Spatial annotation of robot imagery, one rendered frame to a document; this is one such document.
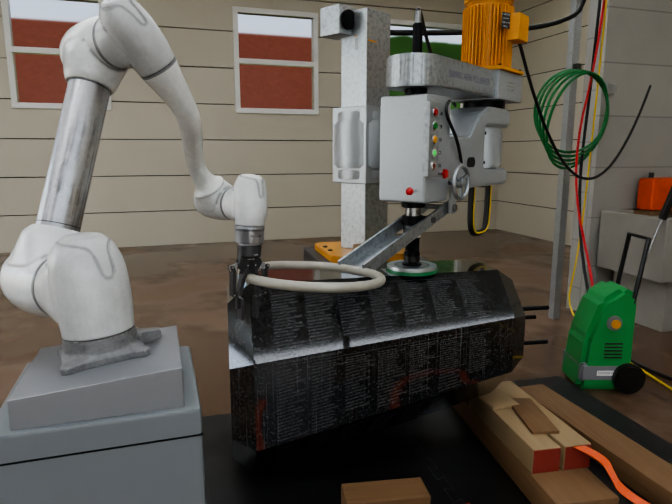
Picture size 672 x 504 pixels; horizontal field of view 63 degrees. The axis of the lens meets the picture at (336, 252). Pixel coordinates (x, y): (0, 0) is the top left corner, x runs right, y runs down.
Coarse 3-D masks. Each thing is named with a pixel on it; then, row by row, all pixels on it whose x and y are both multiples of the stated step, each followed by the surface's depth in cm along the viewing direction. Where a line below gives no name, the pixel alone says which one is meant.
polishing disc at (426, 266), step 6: (390, 264) 234; (396, 264) 234; (426, 264) 234; (432, 264) 234; (396, 270) 227; (402, 270) 225; (408, 270) 224; (414, 270) 224; (420, 270) 224; (426, 270) 225; (432, 270) 227
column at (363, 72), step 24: (360, 24) 285; (384, 24) 291; (360, 48) 287; (384, 48) 293; (360, 72) 289; (384, 72) 296; (360, 96) 291; (384, 96) 298; (360, 192) 300; (360, 216) 302; (384, 216) 311; (360, 240) 304
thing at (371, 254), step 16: (432, 208) 246; (400, 224) 233; (416, 224) 223; (432, 224) 232; (368, 240) 216; (384, 240) 224; (400, 240) 213; (352, 256) 208; (368, 256) 212; (384, 256) 205
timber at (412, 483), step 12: (384, 480) 201; (396, 480) 201; (408, 480) 201; (420, 480) 201; (348, 492) 194; (360, 492) 194; (372, 492) 194; (384, 492) 194; (396, 492) 194; (408, 492) 194; (420, 492) 194
